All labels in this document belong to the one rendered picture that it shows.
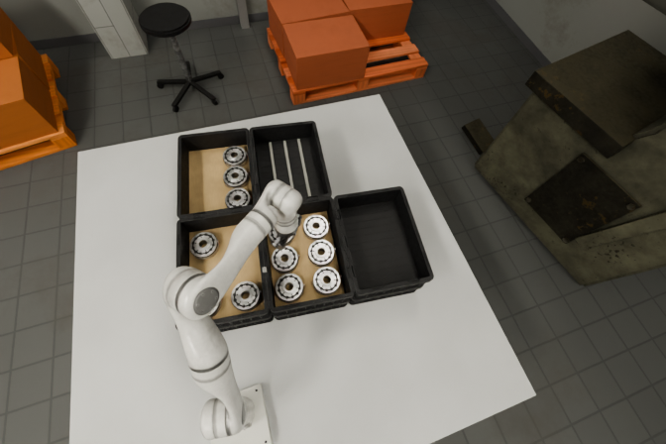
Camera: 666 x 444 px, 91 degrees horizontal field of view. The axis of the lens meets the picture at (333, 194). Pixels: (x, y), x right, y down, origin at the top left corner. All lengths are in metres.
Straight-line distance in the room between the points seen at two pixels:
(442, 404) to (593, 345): 1.46
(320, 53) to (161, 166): 1.43
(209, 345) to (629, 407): 2.44
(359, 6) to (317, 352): 2.64
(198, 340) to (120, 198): 1.06
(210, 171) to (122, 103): 1.77
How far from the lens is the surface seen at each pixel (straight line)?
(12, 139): 3.05
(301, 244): 1.34
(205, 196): 1.49
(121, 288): 1.61
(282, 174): 1.49
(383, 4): 3.23
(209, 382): 0.92
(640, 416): 2.84
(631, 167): 2.18
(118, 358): 1.55
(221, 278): 0.76
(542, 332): 2.57
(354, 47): 2.72
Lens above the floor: 2.10
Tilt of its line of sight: 61 degrees down
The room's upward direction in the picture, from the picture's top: 9 degrees clockwise
